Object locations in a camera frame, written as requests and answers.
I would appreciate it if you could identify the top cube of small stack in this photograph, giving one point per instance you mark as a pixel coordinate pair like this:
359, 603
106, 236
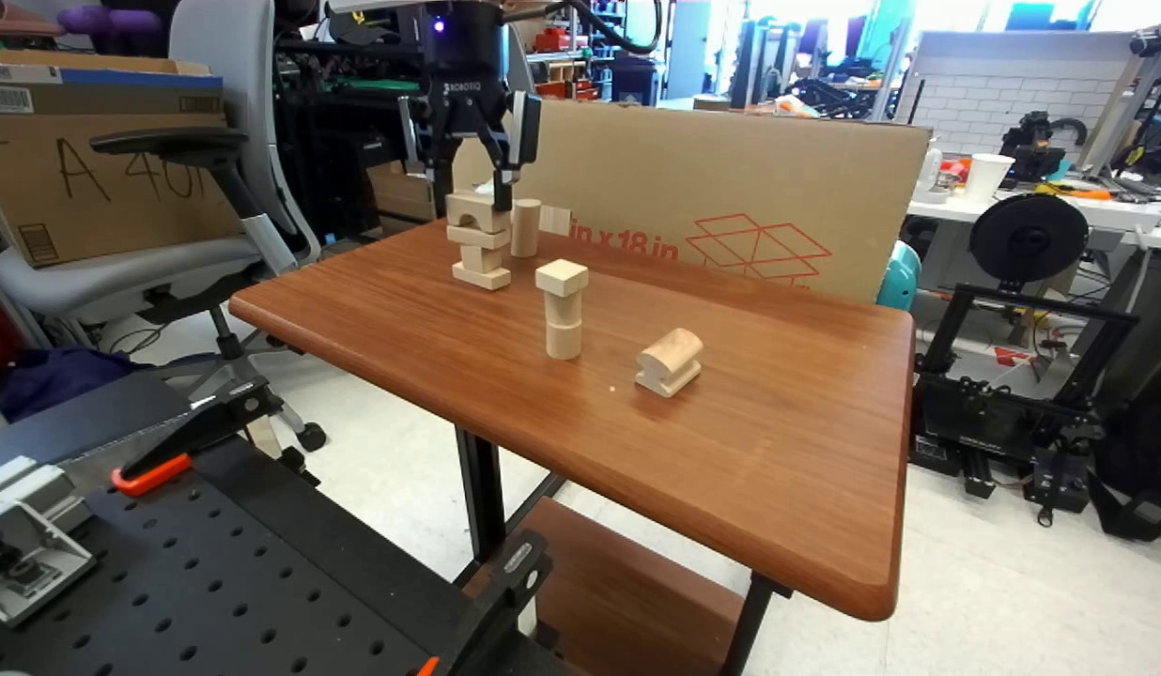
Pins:
562, 278

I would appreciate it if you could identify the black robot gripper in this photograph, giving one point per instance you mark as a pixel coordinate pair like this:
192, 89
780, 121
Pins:
464, 56

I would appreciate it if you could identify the cardboard box with lettering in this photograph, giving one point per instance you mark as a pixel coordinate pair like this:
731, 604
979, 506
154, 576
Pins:
63, 198

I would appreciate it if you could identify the black perforated mounting board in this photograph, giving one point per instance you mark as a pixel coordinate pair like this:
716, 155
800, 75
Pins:
241, 569

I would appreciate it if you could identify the silver metal bracket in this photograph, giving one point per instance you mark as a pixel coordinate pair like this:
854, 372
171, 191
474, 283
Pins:
40, 554

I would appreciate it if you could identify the wooden base stack blocks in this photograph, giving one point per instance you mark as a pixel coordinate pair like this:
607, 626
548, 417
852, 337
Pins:
482, 261

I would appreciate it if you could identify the wooden half-round block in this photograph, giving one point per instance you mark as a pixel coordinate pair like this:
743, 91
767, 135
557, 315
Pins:
670, 360

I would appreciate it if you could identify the wooden arch block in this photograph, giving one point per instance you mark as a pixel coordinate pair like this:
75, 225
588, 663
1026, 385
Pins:
473, 213

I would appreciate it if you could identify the lower block of small stack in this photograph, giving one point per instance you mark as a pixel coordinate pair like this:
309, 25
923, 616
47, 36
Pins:
564, 327

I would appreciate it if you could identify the grey office chair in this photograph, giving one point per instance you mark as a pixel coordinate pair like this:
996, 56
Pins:
232, 39

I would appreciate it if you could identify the black 3d printer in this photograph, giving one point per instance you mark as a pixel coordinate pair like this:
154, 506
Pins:
1024, 385

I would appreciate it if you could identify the large cardboard sheet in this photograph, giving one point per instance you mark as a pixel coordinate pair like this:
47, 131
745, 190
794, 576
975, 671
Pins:
794, 201

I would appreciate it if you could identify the wooden cylinder block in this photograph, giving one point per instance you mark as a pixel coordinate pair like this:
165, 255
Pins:
527, 221

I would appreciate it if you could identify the black orange clamp near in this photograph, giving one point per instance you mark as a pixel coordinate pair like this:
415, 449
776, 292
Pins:
179, 451

